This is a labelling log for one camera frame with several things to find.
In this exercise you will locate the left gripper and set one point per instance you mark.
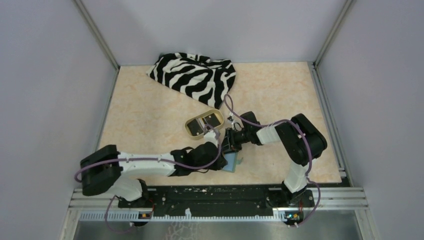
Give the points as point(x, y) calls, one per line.
point(220, 164)

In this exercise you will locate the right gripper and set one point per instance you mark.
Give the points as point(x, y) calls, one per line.
point(230, 143)

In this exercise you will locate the green card holder wallet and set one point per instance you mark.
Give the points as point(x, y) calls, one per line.
point(232, 162)

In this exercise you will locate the beige oval tray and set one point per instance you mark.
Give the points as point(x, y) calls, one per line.
point(205, 127)

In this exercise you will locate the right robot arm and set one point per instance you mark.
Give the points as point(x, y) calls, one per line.
point(301, 139)

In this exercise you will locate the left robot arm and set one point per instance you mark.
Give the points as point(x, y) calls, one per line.
point(109, 171)

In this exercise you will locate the dark VIP card upper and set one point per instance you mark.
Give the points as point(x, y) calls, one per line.
point(211, 120)

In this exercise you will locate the dark vip card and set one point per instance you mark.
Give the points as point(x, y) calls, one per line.
point(211, 120)
point(194, 127)

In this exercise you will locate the dark VIP card lower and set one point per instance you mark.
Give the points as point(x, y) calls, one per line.
point(194, 127)

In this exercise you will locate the zebra striped cloth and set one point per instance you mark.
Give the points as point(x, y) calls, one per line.
point(196, 76)

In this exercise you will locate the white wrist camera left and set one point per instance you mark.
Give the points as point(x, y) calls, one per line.
point(212, 136)

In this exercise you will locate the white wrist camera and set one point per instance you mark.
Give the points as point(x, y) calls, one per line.
point(212, 136)
point(230, 119)

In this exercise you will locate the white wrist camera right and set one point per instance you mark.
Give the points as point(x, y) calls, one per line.
point(230, 119)

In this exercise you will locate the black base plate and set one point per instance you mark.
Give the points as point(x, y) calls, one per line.
point(217, 200)

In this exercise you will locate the aluminium front rail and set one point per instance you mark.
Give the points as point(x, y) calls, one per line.
point(104, 207)

